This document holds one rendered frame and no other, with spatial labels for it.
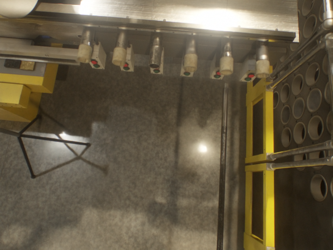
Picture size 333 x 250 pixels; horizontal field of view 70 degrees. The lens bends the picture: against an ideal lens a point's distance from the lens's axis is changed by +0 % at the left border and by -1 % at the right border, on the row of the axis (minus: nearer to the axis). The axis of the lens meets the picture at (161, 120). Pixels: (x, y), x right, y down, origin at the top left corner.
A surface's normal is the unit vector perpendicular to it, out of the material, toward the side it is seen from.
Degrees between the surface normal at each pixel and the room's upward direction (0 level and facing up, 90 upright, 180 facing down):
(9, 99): 0
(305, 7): 23
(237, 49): 90
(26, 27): 90
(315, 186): 8
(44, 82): 90
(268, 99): 0
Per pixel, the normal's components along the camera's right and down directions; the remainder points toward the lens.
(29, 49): 0.00, -0.23
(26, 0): 1.00, 0.09
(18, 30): -0.09, 0.97
